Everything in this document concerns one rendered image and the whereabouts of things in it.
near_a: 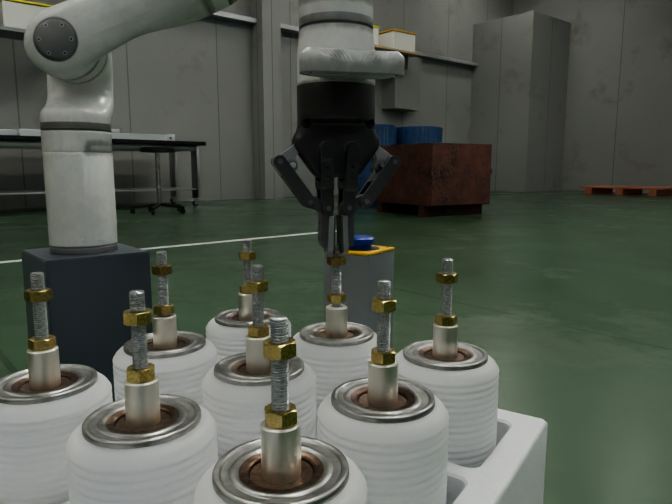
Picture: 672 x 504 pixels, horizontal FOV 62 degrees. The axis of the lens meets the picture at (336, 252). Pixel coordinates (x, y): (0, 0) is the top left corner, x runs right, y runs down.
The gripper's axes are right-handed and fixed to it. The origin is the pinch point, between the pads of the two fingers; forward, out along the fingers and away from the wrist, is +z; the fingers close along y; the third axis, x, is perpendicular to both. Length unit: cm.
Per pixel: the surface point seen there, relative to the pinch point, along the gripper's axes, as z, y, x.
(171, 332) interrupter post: 8.9, 16.1, 0.6
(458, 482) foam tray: 18.0, -6.0, 16.4
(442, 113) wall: -107, -429, -949
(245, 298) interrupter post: 7.9, 8.6, -7.4
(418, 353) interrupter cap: 10.1, -5.7, 8.2
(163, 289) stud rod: 4.8, 16.7, 0.1
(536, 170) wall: -1, -595, -892
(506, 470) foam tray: 17.5, -10.1, 16.5
